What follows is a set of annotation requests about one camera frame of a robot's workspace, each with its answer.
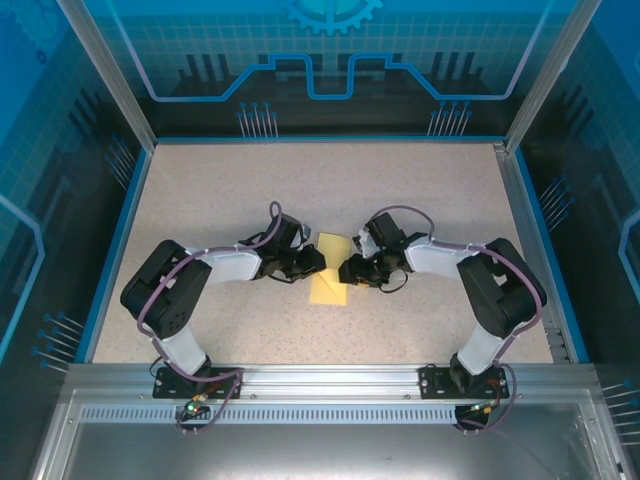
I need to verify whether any yellow square paper sheet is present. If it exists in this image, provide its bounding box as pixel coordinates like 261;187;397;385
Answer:
309;232;354;306

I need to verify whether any blue table edge strip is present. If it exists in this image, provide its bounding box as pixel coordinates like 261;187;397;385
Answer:
74;147;154;364
509;148;591;364

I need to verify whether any grey metal tray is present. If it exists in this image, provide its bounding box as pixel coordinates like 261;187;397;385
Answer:
27;387;640;480

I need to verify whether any blue printed side panel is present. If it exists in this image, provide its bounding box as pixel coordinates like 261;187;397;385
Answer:
0;0;151;480
517;0;640;480

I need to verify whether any blue printed gear panel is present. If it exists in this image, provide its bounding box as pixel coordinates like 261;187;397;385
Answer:
74;0;581;139

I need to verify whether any long aluminium mounting rail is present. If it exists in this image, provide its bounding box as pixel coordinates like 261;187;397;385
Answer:
66;363;601;401

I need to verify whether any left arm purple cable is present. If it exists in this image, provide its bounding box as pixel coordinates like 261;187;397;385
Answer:
135;200;246;437

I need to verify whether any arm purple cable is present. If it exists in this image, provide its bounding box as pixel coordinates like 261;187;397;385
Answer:
382;206;549;435
135;200;246;437

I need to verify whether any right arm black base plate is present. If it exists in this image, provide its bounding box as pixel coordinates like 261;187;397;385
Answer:
418;366;506;400

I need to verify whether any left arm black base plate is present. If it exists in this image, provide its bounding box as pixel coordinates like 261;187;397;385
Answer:
153;367;245;400

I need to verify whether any slotted grey cable duct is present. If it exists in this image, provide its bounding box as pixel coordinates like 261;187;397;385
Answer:
77;405;584;427

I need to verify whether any aluminium side rail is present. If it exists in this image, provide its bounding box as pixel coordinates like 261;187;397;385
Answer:
492;142;571;364

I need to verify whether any left cable connector with light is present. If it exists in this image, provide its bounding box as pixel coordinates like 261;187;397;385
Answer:
180;394;210;417

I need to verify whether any cable connector with light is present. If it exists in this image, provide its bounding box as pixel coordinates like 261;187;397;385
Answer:
180;394;210;417
467;398;503;417

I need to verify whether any right cable connector with light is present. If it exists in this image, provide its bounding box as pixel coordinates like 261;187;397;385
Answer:
467;398;503;417

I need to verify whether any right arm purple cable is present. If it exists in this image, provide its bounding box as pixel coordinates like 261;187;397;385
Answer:
382;206;549;435

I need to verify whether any right aluminium frame post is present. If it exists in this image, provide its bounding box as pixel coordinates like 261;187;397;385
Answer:
503;0;604;154

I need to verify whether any aluminium frame post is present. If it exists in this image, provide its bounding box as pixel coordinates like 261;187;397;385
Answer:
53;0;159;151
503;0;604;154

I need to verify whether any left aluminium frame post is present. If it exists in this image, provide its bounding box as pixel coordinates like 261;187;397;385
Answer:
53;0;159;151

